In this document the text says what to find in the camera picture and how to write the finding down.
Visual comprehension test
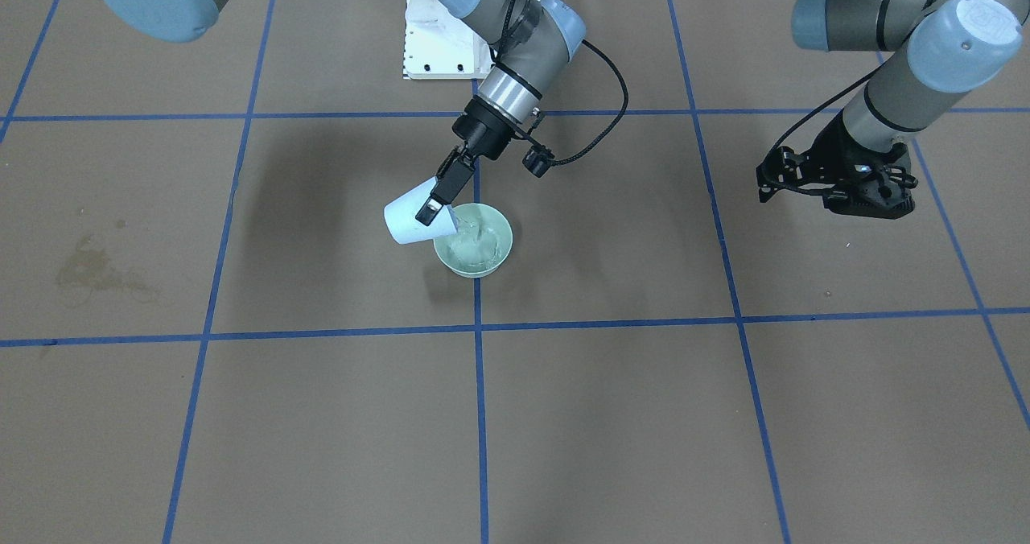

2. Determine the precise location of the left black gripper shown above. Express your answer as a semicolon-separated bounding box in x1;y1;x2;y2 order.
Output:
809;113;915;186

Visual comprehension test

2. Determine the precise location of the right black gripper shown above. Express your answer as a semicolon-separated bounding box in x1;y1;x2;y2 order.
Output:
415;101;516;226

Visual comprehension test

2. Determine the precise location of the light blue plastic cup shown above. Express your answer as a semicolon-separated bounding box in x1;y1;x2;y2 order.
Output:
383;178;459;245

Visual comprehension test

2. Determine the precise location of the light green bowl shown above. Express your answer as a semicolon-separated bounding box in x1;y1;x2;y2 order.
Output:
433;203;513;278

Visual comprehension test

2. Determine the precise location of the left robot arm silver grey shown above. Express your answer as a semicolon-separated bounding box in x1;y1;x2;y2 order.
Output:
791;0;1028;184

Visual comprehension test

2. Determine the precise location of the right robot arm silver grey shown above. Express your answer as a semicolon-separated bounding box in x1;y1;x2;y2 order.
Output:
103;0;586;228

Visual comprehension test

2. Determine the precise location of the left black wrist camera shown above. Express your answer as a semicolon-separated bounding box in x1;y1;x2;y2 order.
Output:
756;146;919;219

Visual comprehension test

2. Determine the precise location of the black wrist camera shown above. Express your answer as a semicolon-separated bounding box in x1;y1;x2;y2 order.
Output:
756;146;919;219
519;108;557;179

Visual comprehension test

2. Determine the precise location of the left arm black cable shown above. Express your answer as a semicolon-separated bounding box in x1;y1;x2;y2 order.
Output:
764;0;946;167

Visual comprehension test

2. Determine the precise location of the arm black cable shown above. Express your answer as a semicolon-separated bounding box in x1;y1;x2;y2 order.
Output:
764;0;946;167
491;0;630;167

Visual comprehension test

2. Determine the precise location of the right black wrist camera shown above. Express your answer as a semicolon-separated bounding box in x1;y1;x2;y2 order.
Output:
519;108;557;179

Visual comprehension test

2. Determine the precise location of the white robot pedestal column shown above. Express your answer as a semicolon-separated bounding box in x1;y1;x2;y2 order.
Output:
402;0;542;80

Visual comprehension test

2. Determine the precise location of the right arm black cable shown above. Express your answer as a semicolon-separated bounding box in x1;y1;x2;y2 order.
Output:
491;0;630;167

